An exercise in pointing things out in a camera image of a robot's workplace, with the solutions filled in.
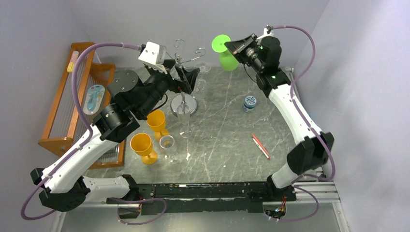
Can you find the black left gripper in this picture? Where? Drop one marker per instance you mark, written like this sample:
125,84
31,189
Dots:
188,77

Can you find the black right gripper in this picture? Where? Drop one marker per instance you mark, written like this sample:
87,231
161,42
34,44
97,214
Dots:
242,48

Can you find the green wine glass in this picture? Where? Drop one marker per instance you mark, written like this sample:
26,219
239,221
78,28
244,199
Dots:
227,60

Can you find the clear champagne flute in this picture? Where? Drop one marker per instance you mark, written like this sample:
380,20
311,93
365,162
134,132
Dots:
183,114

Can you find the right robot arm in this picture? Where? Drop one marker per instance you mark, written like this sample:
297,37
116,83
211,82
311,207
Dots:
313,146

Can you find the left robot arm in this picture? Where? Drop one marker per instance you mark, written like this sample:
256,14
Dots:
63,185

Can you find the chrome wine glass rack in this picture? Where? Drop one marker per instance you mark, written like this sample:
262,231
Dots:
188,77

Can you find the small clear wine glass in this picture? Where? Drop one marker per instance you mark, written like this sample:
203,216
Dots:
168,148

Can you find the orange wooden dish rack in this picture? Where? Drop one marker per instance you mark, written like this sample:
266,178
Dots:
64,126

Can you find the blue white round tin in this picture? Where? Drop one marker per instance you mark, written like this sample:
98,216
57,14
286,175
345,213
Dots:
249,104

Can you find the orange goblet rear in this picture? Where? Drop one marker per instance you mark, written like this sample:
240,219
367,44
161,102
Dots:
156,120

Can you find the orange goblet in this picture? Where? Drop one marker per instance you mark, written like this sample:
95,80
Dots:
156,120
142,145

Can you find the orange goblet front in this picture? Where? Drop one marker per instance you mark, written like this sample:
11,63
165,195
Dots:
142,145

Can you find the blue packaged tool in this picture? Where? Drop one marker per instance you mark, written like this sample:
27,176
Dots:
93,100

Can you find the red pen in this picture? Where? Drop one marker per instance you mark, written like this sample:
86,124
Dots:
260,146

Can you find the pink yellow marker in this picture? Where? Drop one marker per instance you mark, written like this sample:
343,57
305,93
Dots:
72,61

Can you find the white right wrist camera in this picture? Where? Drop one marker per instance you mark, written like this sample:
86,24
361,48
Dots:
268,32

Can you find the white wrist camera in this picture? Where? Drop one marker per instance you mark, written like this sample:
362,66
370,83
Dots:
268,32
153,55

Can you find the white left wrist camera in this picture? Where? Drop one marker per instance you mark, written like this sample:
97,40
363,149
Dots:
153,55

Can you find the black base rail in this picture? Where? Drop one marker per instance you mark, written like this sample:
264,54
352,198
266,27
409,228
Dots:
208,197

